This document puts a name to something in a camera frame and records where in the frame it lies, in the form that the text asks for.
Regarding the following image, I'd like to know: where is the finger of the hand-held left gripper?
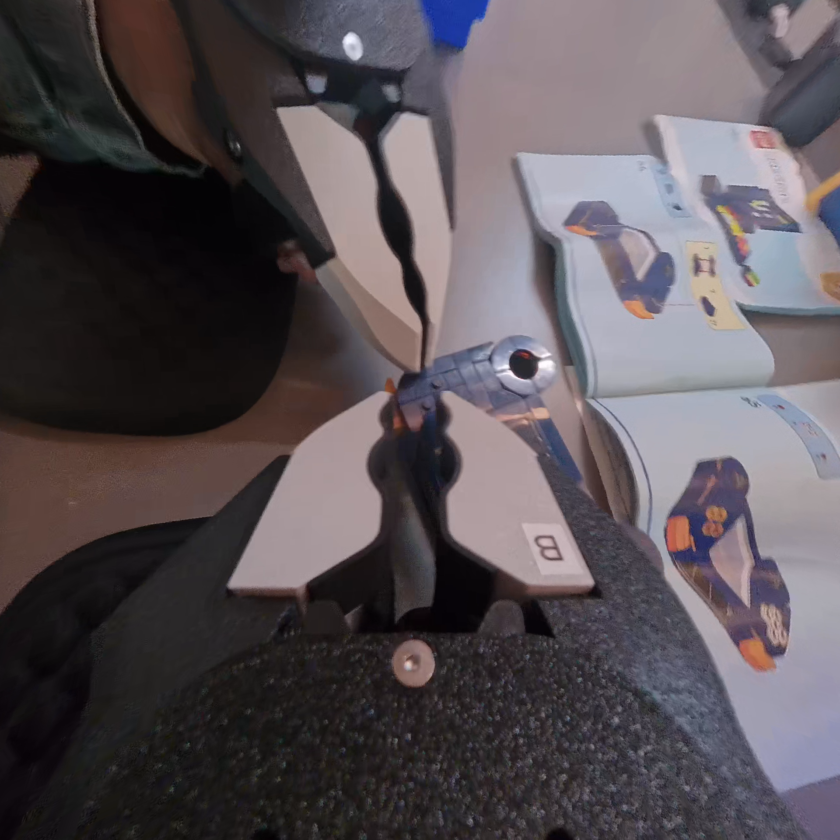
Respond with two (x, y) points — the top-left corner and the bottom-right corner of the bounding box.
(379, 108), (457, 342)
(276, 104), (426, 368)

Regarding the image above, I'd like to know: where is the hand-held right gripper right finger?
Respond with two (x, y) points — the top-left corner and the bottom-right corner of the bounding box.
(436, 392), (598, 598)

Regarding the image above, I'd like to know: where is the blue plastic object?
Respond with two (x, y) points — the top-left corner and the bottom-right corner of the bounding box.
(420, 0), (493, 51)

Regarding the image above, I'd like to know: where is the black case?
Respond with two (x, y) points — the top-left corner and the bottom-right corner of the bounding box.
(758, 62), (840, 150)

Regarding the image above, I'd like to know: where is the dark blue toy brick console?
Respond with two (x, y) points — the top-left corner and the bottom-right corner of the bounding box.
(384, 335), (586, 492)

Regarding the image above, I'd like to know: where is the instruction booklet purple toy cover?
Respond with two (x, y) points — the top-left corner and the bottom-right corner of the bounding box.
(651, 115), (840, 318)

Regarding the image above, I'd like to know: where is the black padded armrest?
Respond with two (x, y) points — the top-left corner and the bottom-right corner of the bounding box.
(0, 517), (221, 840)
(0, 154), (298, 437)

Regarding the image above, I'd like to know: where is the person's left hand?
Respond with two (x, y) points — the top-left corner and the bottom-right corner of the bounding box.
(98, 0), (317, 282)

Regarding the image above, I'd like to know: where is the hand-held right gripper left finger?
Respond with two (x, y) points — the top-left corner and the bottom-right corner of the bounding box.
(226, 392), (395, 602)

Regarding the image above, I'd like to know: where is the open instruction booklet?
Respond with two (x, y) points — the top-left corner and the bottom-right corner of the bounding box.
(515, 152), (840, 795)

